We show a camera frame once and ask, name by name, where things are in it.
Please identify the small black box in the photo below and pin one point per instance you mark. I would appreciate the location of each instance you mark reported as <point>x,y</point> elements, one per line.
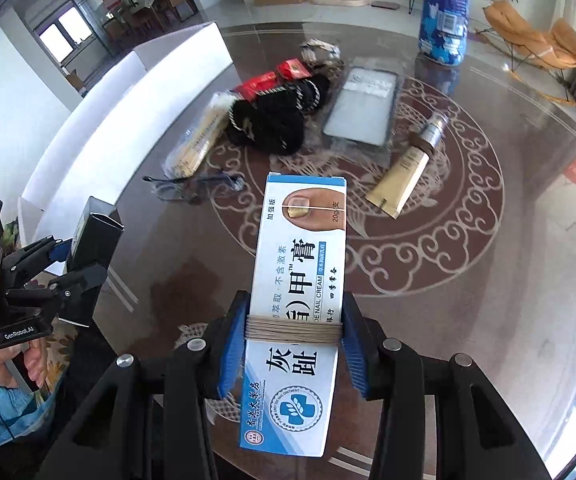
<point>93,240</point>

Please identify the brown patterned glass desktop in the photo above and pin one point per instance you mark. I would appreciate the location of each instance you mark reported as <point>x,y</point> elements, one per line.
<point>467,285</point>

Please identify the orange rocking chair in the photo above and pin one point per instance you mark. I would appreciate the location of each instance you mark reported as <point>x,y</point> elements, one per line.
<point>532,35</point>

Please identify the beige twine loop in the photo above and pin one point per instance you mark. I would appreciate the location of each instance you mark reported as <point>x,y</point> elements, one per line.
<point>293,330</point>

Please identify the clear phone case package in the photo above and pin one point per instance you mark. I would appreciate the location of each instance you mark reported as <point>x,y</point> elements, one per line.
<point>362,105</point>

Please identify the large white cardboard box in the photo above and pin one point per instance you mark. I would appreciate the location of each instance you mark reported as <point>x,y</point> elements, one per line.
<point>158,90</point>

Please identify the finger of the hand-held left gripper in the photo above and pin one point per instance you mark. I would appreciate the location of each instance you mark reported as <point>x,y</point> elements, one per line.
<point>60,251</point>
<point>83,280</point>

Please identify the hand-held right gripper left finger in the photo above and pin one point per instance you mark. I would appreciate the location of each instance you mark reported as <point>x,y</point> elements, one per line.
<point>230,360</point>

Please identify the white blue nail cream box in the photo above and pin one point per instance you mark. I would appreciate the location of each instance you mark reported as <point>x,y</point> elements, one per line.
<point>300,240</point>

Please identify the blue camouflage bottle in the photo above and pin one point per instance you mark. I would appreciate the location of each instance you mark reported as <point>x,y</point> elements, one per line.
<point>445,10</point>

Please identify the black frame eyeglasses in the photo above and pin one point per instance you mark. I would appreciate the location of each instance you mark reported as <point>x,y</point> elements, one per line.
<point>223,179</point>

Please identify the gold cream tube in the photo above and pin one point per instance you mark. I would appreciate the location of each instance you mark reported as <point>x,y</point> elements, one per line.
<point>402,175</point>

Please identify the red snack packet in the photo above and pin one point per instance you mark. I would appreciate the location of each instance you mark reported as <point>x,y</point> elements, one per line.
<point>293,69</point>
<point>258,86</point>

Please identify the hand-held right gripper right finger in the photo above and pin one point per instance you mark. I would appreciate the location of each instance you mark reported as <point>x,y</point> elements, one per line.
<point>355,355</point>

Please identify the clear chopsticks packet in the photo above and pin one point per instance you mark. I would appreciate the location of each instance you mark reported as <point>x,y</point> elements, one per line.
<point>200,135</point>

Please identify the small grey floor scale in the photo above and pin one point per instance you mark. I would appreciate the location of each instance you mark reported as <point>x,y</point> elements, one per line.
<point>385,5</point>

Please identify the wooden dining table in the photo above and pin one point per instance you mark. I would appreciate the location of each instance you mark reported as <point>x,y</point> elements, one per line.
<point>133,17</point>

